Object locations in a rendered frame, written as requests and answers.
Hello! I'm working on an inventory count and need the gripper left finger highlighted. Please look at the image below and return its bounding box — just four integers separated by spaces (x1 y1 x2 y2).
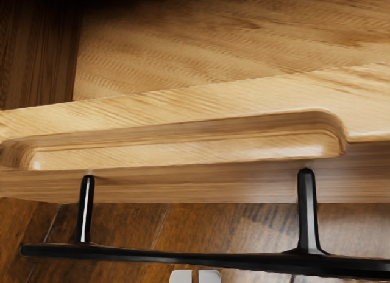
169 269 193 283

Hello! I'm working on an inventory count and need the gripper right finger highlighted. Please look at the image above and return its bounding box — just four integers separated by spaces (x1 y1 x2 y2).
197 269 222 283

